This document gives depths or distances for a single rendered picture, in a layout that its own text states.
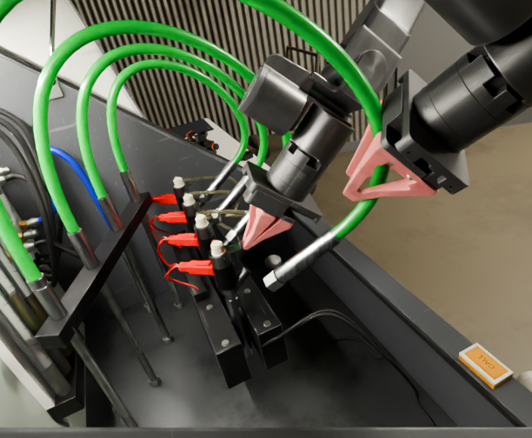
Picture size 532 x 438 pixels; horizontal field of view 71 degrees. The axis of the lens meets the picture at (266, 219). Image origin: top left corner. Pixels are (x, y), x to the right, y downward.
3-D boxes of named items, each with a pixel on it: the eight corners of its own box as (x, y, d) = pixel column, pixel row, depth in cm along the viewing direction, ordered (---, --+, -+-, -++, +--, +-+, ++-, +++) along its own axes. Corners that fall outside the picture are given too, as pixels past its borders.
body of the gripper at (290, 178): (238, 171, 47) (269, 121, 45) (302, 202, 51) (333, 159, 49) (245, 195, 42) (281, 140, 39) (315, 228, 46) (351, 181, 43)
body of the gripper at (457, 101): (388, 152, 26) (488, 78, 21) (391, 82, 33) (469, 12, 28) (448, 201, 28) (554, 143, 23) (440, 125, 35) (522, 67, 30)
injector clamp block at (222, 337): (294, 386, 60) (282, 322, 52) (238, 416, 58) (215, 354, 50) (228, 271, 88) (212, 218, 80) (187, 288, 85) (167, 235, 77)
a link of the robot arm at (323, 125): (366, 127, 40) (353, 116, 45) (315, 91, 38) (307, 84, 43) (329, 178, 43) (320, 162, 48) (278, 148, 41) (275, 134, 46)
